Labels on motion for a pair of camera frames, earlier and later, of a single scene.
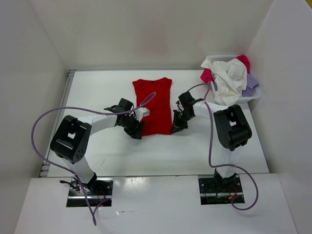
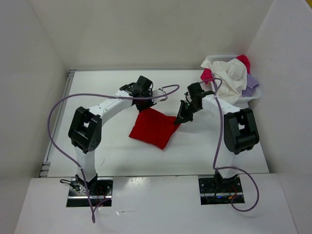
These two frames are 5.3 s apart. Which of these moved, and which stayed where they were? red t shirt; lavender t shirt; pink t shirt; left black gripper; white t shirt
Moved: red t shirt; left black gripper
Stayed: pink t shirt; lavender t shirt; white t shirt
